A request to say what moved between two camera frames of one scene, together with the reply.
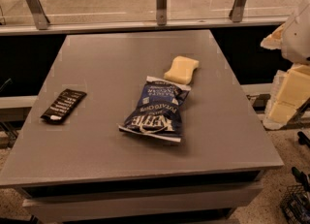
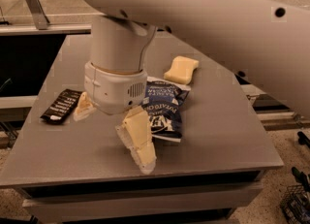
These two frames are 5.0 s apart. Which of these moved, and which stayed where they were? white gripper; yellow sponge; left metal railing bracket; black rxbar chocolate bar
Moved: white gripper
Stayed: black rxbar chocolate bar; yellow sponge; left metal railing bracket
